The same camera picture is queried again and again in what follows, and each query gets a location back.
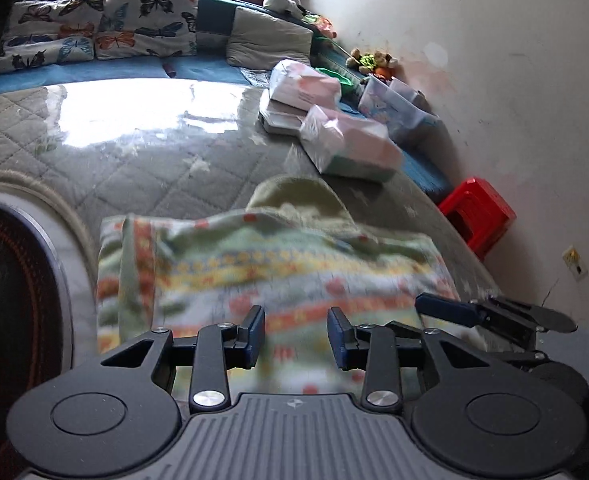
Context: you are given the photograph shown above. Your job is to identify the pink plush toy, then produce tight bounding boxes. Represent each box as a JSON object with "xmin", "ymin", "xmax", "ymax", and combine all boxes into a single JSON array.
[{"xmin": 304, "ymin": 12, "xmax": 337, "ymax": 41}]

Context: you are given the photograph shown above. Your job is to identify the flat grey box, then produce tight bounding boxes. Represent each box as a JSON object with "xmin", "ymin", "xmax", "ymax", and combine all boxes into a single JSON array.
[{"xmin": 258, "ymin": 90, "xmax": 309, "ymax": 136}]

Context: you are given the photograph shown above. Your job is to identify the white plush toy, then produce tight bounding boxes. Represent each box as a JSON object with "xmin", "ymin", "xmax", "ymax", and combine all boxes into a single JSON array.
[{"xmin": 264, "ymin": 0, "xmax": 305, "ymax": 15}]

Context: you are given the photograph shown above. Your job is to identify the wall socket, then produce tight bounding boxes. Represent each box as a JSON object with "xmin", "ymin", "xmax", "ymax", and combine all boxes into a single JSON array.
[{"xmin": 563, "ymin": 246, "xmax": 589, "ymax": 281}]

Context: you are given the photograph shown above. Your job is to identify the brown and green plush toys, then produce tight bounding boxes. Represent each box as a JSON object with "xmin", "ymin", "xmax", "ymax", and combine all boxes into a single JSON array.
[{"xmin": 347, "ymin": 48, "xmax": 400, "ymax": 81}]

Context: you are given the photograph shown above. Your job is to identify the large pink tissue pack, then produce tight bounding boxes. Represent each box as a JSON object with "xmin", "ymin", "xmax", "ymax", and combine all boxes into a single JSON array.
[{"xmin": 299, "ymin": 104, "xmax": 405, "ymax": 182}]

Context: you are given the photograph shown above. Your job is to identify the square butterfly print pillow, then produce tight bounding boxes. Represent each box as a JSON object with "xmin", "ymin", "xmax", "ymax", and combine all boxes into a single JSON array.
[{"xmin": 93, "ymin": 0, "xmax": 201, "ymax": 61}]

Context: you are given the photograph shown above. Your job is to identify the red plastic stool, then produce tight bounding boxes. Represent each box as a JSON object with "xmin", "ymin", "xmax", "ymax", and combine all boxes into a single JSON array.
[{"xmin": 438, "ymin": 176, "xmax": 517, "ymax": 261}]

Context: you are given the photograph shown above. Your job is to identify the green bowl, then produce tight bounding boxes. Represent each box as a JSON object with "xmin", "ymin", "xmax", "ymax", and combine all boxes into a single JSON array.
[{"xmin": 314, "ymin": 66, "xmax": 357, "ymax": 93}]

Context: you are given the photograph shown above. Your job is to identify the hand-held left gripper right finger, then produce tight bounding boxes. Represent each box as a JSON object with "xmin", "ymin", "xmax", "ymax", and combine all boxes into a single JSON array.
[{"xmin": 327, "ymin": 306, "xmax": 492, "ymax": 407}]

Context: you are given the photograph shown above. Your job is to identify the clear plastic storage box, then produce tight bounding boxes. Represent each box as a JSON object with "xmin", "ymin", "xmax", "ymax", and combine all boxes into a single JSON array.
[{"xmin": 358, "ymin": 75, "xmax": 440, "ymax": 146}]

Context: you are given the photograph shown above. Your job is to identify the grey pillow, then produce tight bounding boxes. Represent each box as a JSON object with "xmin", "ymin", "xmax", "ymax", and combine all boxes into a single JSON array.
[{"xmin": 226, "ymin": 6, "xmax": 314, "ymax": 70}]

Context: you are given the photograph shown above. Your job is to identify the small pink tissue pack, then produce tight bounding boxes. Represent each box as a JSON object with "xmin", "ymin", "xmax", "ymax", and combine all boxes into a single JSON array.
[{"xmin": 268, "ymin": 59, "xmax": 342, "ymax": 111}]

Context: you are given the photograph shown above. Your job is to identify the long butterfly print pillow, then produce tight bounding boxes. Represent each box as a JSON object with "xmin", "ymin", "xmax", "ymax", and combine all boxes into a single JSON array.
[{"xmin": 0, "ymin": 0, "xmax": 106, "ymax": 75}]

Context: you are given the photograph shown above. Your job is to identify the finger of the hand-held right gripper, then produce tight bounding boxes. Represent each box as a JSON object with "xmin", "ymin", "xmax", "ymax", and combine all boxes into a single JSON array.
[
  {"xmin": 489, "ymin": 350, "xmax": 550, "ymax": 367},
  {"xmin": 417, "ymin": 294, "xmax": 542, "ymax": 346}
]

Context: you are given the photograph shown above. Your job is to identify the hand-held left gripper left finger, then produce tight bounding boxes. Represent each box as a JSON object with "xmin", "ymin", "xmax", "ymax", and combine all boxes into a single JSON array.
[{"xmin": 100, "ymin": 306, "xmax": 266, "ymax": 407}]

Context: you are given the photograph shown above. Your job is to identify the green floral patterned garment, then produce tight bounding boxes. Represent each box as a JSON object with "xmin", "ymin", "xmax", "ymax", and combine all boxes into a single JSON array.
[{"xmin": 96, "ymin": 175, "xmax": 480, "ymax": 396}]

